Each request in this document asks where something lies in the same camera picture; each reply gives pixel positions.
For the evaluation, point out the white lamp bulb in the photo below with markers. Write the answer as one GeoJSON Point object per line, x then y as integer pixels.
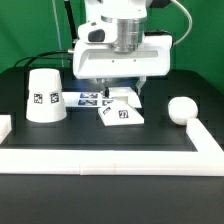
{"type": "Point", "coordinates": [181, 109]}

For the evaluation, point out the white lamp base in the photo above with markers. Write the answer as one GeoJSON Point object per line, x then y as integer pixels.
{"type": "Point", "coordinates": [123, 108]}

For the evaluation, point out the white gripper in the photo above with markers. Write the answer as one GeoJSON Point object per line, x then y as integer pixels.
{"type": "Point", "coordinates": [120, 49]}

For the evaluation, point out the white marker sheet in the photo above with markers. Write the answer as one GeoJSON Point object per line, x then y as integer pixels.
{"type": "Point", "coordinates": [85, 99]}

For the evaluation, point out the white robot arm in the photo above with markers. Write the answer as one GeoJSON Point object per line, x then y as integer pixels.
{"type": "Point", "coordinates": [111, 10]}

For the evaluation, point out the white fence frame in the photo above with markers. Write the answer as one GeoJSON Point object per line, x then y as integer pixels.
{"type": "Point", "coordinates": [206, 160]}

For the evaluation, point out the white lamp shade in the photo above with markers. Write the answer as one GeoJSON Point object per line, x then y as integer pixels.
{"type": "Point", "coordinates": [45, 102]}

